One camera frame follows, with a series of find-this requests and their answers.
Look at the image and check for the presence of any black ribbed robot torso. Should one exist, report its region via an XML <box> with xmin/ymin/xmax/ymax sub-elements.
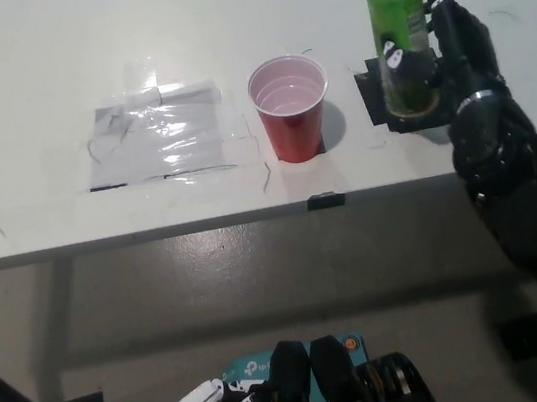
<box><xmin>249</xmin><ymin>319</ymin><xmax>441</xmax><ymax>402</ymax></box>

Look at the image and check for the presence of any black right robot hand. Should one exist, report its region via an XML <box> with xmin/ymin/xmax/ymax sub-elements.
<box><xmin>372</xmin><ymin>0</ymin><xmax>512</xmax><ymax>131</ymax></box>

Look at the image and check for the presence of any teal router box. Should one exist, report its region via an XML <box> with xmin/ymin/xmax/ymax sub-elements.
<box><xmin>218</xmin><ymin>331</ymin><xmax>375</xmax><ymax>402</ymax></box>

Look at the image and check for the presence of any clear plastic taped sheet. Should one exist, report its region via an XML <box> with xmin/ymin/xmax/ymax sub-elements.
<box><xmin>75</xmin><ymin>79</ymin><xmax>238</xmax><ymax>194</ymax></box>

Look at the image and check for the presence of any green plastic bottle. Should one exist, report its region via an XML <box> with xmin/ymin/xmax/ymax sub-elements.
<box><xmin>365</xmin><ymin>0</ymin><xmax>444</xmax><ymax>123</ymax></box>

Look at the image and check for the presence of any black tape square patch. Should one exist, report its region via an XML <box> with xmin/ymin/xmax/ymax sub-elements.
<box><xmin>351</xmin><ymin>46</ymin><xmax>460</xmax><ymax>140</ymax></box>

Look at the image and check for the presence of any red plastic cup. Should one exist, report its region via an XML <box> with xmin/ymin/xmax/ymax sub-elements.
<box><xmin>243</xmin><ymin>49</ymin><xmax>341</xmax><ymax>168</ymax></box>

